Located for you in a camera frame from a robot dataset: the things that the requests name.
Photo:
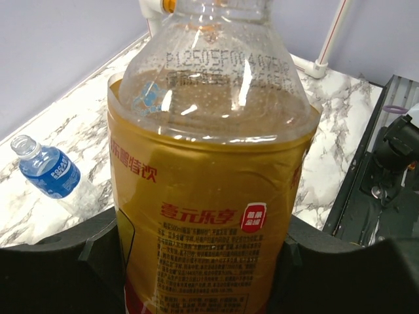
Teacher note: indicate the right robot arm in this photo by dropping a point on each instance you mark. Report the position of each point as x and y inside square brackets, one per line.
[393, 155]

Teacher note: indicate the blue label Pocari bottle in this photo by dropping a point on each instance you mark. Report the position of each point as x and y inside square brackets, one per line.
[52, 172]

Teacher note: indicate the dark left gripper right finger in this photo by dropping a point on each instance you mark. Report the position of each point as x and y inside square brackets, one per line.
[318, 273]

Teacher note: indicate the orange pipe valve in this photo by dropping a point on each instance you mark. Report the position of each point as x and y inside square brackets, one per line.
[169, 6]

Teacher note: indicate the black mounting rail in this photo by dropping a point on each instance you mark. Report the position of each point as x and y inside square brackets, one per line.
[373, 204]

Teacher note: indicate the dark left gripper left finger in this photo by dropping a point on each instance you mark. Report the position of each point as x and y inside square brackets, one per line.
[78, 270]

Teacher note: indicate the gold red label bottle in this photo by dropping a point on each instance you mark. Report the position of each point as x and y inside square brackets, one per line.
[208, 130]

